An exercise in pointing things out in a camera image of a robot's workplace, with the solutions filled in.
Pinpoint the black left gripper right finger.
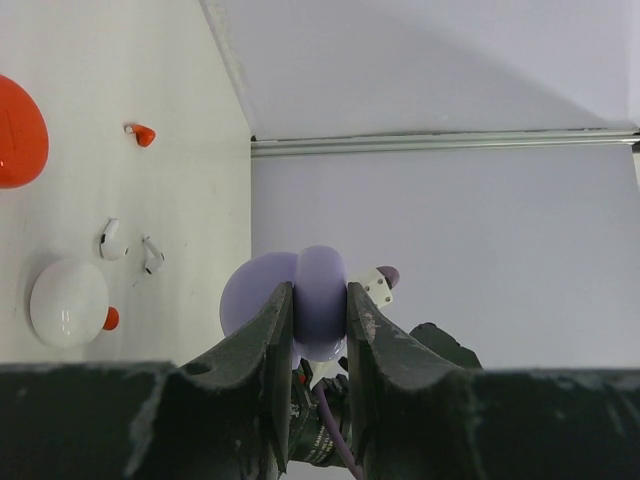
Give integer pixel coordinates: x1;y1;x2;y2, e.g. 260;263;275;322
347;283;639;479

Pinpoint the lavender round charging case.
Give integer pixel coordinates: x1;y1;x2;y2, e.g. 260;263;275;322
219;245;347;362

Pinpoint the white round charging case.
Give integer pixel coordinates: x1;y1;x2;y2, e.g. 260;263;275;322
29;258;109;348

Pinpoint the orange round charging case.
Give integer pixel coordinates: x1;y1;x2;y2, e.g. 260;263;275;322
1;75;49;189

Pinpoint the orange earbud far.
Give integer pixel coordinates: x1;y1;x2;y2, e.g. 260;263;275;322
124;124;156;148

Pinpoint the white earbud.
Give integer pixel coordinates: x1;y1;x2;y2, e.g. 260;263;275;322
99;218;129;261
142;236;165;275

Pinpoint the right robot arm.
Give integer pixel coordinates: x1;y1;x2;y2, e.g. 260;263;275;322
289;287;639;479

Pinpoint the aluminium frame rail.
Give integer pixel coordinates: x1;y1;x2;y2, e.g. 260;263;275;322
251;129;639;159

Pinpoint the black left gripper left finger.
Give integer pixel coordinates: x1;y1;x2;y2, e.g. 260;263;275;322
1;283;293;479

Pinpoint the orange earbud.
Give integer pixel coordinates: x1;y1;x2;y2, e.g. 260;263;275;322
124;124;156;148
102;306;120;331

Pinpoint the orange earbud near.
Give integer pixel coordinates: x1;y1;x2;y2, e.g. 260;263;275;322
102;306;120;331

